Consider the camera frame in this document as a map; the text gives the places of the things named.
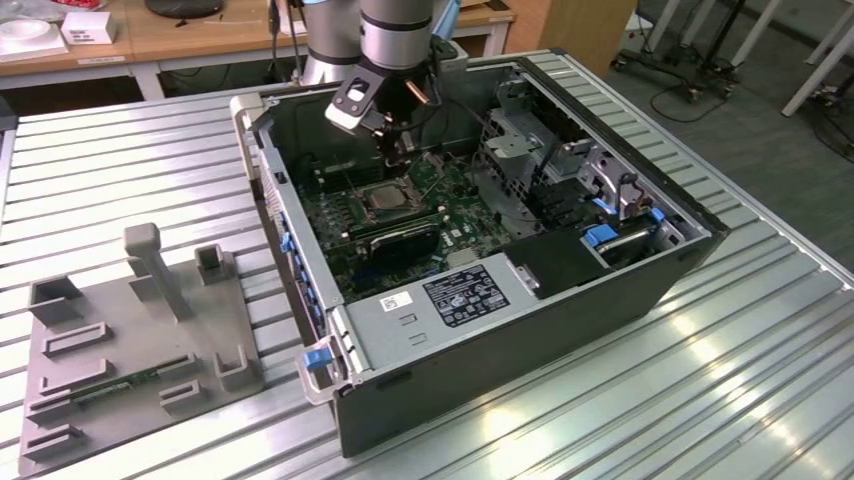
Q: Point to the open PC case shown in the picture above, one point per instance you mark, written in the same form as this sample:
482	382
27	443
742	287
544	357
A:
500	370

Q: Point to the black expansion card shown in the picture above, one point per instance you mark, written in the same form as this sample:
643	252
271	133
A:
400	247

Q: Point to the grey parts rack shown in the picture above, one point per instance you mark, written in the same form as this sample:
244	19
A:
134	325

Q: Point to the green RAM stick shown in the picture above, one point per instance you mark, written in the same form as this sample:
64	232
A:
143	377

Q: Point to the white table leg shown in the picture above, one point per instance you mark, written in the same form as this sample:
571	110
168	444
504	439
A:
819	75

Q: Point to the black round object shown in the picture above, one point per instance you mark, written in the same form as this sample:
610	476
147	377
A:
183	7

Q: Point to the blue case latch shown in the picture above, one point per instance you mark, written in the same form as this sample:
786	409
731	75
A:
316	361

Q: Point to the green motherboard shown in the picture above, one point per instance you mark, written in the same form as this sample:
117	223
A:
467	225

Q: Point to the silver power supply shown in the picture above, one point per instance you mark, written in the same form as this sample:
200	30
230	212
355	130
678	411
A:
394	340

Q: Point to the wooden desk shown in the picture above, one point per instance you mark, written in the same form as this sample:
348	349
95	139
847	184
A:
200	35

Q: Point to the black plastic shroud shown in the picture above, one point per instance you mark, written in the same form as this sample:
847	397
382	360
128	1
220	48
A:
547	265

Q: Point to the white bowl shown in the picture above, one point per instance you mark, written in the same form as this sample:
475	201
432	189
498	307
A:
27	35

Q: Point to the black rolling stand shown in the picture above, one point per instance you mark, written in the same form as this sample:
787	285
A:
726	30

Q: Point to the white cardboard box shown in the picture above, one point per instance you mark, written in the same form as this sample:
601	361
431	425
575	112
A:
89	27

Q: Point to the grey metal drive cage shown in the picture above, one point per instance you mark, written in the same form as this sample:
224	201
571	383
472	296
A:
507	150

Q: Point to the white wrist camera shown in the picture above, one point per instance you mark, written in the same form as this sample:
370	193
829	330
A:
354	102

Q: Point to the CPU socket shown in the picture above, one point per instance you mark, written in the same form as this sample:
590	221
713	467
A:
382	217

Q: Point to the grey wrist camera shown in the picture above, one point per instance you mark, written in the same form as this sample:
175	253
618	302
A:
450	57

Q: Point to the red packet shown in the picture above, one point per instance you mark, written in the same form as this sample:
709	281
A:
80	4

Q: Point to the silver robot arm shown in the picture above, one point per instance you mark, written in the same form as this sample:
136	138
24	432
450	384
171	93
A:
394	35

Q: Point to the wooden cabinet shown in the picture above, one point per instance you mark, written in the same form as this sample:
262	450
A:
587	30

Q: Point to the silver CPU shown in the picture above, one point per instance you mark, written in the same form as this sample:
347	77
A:
387	197

